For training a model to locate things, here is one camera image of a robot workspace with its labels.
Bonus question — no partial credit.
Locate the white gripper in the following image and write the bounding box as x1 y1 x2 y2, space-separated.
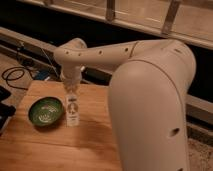
61 68 82 91

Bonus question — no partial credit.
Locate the white plastic bottle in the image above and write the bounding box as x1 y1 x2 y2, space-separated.
66 89 79 127

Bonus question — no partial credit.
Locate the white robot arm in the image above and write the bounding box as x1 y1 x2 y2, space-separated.
54 38 196 171

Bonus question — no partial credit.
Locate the green ceramic bowl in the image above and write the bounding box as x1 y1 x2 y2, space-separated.
28 97 64 127

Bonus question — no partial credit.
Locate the blue box on floor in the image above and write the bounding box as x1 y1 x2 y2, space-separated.
34 70 50 81

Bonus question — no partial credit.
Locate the black device at left edge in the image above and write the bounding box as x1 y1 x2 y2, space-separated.
0 86 16 135

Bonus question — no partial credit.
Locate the white cable with plug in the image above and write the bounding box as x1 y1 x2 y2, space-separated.
39 46 87 82

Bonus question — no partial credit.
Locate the black coiled cable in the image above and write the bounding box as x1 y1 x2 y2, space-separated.
1 65 39 90

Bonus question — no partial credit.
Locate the metal floor rail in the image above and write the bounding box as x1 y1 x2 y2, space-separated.
0 26 213 134

